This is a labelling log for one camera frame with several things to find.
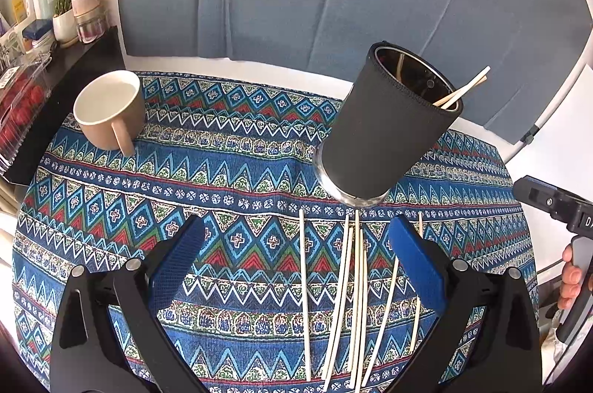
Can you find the wooden chopstick in holder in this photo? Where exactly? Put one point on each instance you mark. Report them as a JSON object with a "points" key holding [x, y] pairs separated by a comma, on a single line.
{"points": [[448, 100], [482, 72]]}

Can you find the pink lidded glass jar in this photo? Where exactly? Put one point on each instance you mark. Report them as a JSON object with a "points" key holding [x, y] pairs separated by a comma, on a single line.
{"points": [[90, 19]]}

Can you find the clear box of strawberries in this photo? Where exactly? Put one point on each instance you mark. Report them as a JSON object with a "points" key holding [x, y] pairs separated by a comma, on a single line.
{"points": [[24, 90]]}

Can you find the white pot with succulent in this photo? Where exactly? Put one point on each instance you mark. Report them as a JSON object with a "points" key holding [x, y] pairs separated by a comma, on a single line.
{"points": [[63, 21]]}

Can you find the black utensil holder cup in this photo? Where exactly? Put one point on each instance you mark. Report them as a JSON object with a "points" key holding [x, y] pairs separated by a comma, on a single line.
{"points": [[387, 122]]}

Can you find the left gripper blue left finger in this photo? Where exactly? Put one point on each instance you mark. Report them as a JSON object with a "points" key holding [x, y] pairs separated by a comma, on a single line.
{"points": [[170, 261]]}

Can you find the beige ceramic mug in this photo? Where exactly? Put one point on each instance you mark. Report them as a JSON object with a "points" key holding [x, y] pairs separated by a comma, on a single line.
{"points": [[111, 111]]}

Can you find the black side shelf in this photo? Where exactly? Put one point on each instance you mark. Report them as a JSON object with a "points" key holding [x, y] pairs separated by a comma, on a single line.
{"points": [[68, 73]]}

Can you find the person's right hand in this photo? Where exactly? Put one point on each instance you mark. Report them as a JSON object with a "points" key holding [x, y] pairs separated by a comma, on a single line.
{"points": [[570, 281]]}

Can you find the dark blue small box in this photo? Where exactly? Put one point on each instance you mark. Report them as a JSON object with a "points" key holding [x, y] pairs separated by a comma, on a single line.
{"points": [[37, 29]]}

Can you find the blue patterned tablecloth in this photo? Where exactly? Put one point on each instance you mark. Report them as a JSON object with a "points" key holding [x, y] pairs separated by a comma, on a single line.
{"points": [[239, 156]]}

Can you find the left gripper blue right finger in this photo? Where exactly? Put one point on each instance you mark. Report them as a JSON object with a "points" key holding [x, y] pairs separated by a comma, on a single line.
{"points": [[423, 263]]}

